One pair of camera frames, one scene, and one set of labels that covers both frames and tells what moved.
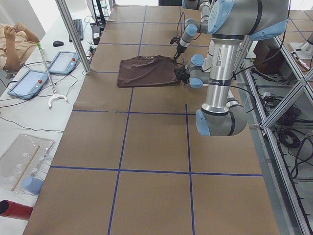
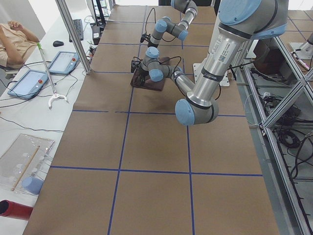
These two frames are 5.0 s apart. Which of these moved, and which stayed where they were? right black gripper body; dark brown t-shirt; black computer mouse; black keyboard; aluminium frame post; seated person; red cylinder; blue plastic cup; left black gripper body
Moved: dark brown t-shirt; left black gripper body; right black gripper body
Stayed: red cylinder; aluminium frame post; blue plastic cup; black computer mouse; black keyboard; seated person
